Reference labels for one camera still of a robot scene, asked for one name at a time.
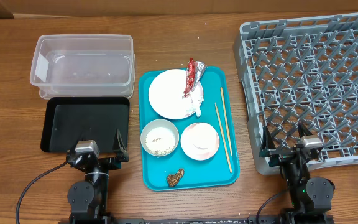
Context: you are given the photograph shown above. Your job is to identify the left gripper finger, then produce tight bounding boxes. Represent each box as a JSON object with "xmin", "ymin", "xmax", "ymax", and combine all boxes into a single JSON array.
[
  {"xmin": 112, "ymin": 129, "xmax": 127, "ymax": 153},
  {"xmin": 75, "ymin": 134, "xmax": 93, "ymax": 151}
]

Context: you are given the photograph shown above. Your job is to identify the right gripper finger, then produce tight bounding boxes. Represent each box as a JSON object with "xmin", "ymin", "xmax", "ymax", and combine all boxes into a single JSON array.
[
  {"xmin": 297, "ymin": 122, "xmax": 313, "ymax": 138},
  {"xmin": 260, "ymin": 126, "xmax": 276, "ymax": 151}
]

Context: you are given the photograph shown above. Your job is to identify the grey bowl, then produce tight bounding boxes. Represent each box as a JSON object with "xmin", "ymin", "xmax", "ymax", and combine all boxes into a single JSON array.
[{"xmin": 140, "ymin": 119, "xmax": 180, "ymax": 157}]

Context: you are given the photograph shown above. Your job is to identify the pile of rice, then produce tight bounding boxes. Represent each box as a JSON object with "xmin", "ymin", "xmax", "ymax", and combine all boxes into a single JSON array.
[{"xmin": 145, "ymin": 127, "xmax": 176, "ymax": 156}]

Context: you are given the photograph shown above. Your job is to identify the small pink plate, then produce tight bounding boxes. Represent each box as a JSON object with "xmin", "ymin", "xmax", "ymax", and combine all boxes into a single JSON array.
[{"xmin": 180, "ymin": 123, "xmax": 220, "ymax": 161}]

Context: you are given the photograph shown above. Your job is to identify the red foil snack wrapper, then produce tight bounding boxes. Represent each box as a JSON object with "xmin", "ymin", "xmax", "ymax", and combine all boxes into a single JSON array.
[{"xmin": 183, "ymin": 58, "xmax": 207, "ymax": 97}]

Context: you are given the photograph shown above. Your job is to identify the white napkin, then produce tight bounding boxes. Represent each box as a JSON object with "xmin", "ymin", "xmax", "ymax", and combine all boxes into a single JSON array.
[{"xmin": 183, "ymin": 91, "xmax": 204, "ymax": 118}]

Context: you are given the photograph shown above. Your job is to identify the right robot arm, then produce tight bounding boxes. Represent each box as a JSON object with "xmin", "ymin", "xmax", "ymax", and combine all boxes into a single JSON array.
[{"xmin": 255, "ymin": 123, "xmax": 335, "ymax": 223}]

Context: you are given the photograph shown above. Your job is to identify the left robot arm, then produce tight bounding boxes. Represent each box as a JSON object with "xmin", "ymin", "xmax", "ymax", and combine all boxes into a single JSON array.
[{"xmin": 66, "ymin": 129, "xmax": 129, "ymax": 223}]

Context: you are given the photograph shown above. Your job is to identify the grey dishwasher rack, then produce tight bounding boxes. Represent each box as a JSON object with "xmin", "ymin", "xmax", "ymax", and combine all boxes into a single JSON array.
[{"xmin": 233, "ymin": 13, "xmax": 358, "ymax": 175}]

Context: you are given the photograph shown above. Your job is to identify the black plastic tray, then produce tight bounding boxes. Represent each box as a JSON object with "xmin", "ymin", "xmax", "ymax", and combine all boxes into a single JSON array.
[{"xmin": 40, "ymin": 97, "xmax": 130, "ymax": 153}]

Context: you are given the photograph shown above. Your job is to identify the left wooden chopstick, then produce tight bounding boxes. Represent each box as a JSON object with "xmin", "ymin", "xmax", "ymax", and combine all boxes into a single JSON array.
[{"xmin": 214, "ymin": 103, "xmax": 232, "ymax": 173}]

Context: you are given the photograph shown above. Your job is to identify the wooden chopstick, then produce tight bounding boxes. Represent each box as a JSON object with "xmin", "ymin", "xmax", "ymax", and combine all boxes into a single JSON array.
[
  {"xmin": 220, "ymin": 87, "xmax": 232, "ymax": 156},
  {"xmin": 214, "ymin": 103, "xmax": 232, "ymax": 173}
]

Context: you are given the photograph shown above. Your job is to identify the teal serving tray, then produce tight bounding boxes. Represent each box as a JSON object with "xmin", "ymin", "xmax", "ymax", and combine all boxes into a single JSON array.
[{"xmin": 142, "ymin": 66, "xmax": 240, "ymax": 191}]

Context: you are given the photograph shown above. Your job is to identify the brown food scrap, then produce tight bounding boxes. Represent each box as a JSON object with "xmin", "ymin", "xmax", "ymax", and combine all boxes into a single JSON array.
[{"xmin": 166, "ymin": 169, "xmax": 185, "ymax": 187}]

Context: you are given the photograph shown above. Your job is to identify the large white plate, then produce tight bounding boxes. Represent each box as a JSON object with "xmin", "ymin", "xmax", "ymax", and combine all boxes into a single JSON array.
[{"xmin": 149, "ymin": 69, "xmax": 204, "ymax": 119}]

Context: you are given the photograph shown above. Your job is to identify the clear plastic bin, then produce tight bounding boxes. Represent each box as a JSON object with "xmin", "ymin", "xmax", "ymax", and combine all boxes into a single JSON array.
[{"xmin": 30, "ymin": 34, "xmax": 135, "ymax": 99}]

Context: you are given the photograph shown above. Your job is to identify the right wooden chopstick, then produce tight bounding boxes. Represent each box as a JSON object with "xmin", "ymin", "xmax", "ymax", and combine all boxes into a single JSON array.
[{"xmin": 220, "ymin": 87, "xmax": 232, "ymax": 156}]

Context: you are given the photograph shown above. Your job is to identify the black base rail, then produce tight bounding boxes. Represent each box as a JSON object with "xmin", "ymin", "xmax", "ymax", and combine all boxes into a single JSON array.
[{"xmin": 58, "ymin": 215, "xmax": 335, "ymax": 224}]

